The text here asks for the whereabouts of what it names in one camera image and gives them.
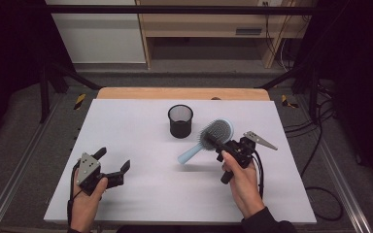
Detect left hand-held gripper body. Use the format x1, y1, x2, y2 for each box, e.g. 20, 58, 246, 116
76, 151, 124, 197

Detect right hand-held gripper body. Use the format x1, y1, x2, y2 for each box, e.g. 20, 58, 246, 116
220, 130, 279, 185

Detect light blue hairbrush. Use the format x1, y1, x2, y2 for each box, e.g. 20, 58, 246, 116
177, 117, 235, 165

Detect black mesh pen cup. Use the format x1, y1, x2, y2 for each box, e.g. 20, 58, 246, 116
167, 104, 194, 140

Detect person's left hand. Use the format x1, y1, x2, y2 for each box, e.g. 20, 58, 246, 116
68, 176, 110, 218

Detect person's right hand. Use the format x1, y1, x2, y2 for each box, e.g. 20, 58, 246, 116
221, 150, 266, 219

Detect white table mat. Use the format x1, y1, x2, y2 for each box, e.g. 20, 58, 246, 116
43, 98, 318, 225

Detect yellow black floor tape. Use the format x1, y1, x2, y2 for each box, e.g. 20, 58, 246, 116
73, 93, 87, 111
281, 94, 300, 110

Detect black metal stand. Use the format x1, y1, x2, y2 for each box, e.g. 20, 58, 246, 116
255, 62, 321, 124
39, 62, 102, 124

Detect grey desk label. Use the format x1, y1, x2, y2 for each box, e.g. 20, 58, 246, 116
235, 27, 263, 36

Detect light wooden desk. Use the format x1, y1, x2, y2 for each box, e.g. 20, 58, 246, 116
135, 0, 315, 70

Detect black curtain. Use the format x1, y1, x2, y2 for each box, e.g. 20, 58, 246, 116
297, 0, 373, 188
0, 0, 76, 156

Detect right hand-held gripper cable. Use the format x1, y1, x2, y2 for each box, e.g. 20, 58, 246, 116
252, 150, 266, 199

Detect hand-held gripper cable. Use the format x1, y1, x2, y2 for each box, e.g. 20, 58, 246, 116
66, 160, 83, 227
252, 150, 266, 199

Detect left hand-held gripper cable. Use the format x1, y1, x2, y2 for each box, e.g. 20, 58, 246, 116
66, 160, 83, 227

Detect aluminium floor rail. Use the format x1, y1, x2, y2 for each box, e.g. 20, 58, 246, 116
316, 135, 373, 233
0, 93, 66, 233

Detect black floor cables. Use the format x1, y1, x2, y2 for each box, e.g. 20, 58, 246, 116
284, 96, 344, 222

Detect black cables under desk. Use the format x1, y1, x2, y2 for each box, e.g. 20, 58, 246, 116
263, 3, 294, 72

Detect black horizontal frame bar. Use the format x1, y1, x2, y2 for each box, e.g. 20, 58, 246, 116
45, 4, 319, 16

